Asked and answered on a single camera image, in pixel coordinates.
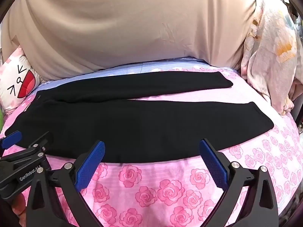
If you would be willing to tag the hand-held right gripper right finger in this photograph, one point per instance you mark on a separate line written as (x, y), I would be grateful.
(213, 165)

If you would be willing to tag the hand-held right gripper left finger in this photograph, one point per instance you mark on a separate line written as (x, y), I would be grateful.
(91, 167)

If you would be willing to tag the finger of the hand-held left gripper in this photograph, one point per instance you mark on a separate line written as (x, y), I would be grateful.
(41, 146)
(11, 138)

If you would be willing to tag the black pants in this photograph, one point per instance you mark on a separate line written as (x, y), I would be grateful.
(142, 127)

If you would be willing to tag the green object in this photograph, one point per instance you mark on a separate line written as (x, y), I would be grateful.
(1, 118)

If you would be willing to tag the pink rose print bedsheet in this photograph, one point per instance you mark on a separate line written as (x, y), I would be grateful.
(165, 189)

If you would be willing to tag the cartoon face pillow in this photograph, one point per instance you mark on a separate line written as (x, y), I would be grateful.
(14, 80)

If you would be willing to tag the pale floral blanket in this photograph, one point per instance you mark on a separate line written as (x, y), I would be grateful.
(267, 52)

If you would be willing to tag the beige cloth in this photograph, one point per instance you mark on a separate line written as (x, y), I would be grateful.
(118, 28)

